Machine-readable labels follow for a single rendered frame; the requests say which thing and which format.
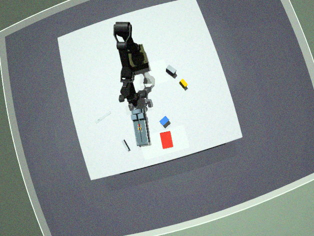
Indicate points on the yellow rectangular block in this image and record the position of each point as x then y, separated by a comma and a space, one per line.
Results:
183, 83

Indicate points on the red block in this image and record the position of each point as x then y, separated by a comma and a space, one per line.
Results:
166, 139

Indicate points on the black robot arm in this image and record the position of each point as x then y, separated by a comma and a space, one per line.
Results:
124, 30

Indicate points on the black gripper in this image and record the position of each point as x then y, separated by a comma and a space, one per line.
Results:
141, 94

